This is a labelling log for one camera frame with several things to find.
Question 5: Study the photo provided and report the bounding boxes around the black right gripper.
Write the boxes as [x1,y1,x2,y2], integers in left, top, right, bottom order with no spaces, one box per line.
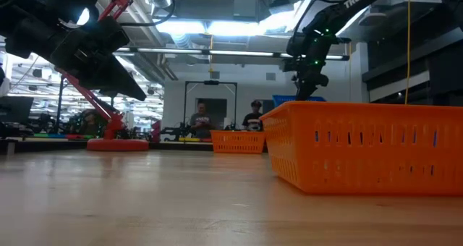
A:
[284,52,329,101]

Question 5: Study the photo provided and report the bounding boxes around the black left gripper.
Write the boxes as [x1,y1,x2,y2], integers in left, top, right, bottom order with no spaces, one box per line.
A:
[50,20,148,102]

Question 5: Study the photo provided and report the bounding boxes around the blue plastic basket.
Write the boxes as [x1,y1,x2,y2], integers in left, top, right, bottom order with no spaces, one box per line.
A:
[272,95,327,109]

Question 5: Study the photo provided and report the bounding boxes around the orange plastic basket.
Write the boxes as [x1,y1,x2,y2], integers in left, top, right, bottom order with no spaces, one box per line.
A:
[259,100,463,197]
[210,130,267,155]

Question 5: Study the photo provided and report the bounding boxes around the person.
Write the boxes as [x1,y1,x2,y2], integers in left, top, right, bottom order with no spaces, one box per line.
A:
[241,100,265,132]
[190,99,215,139]

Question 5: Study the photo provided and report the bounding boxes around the red desk lamp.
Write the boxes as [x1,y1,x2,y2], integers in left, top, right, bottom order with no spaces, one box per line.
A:
[54,0,174,152]

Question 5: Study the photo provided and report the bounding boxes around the multicoloured strip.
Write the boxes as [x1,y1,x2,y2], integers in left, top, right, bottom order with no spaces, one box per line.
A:
[33,132,95,140]

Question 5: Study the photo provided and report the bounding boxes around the long ceiling light tube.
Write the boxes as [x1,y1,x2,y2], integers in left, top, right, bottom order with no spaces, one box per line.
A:
[115,46,350,61]

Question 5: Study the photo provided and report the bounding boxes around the black monitor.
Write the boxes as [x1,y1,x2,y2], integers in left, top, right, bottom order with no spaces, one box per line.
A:
[0,96,35,124]

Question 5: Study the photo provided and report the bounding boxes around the black aluminium table frame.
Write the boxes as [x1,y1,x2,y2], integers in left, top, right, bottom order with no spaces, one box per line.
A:
[0,137,214,153]

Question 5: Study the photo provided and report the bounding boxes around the black frame stand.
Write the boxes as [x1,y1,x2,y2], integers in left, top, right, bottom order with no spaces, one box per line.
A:
[183,80,239,131]

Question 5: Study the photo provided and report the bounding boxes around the yellow hanging cable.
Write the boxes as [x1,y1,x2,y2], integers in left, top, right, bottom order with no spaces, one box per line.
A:
[404,0,412,106]
[208,34,215,73]

